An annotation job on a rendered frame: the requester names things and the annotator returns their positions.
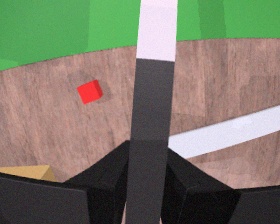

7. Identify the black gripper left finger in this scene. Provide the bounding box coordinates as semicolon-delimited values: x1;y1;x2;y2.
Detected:
0;140;131;224

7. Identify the green flat mat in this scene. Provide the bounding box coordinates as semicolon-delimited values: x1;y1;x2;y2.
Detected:
0;0;280;71

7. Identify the small red cube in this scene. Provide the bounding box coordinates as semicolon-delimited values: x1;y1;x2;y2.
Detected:
77;80;103;104

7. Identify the white flat bar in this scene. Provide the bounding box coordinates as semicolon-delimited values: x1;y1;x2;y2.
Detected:
169;105;280;159

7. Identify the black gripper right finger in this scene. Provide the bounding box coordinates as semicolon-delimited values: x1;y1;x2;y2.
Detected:
160;147;280;224

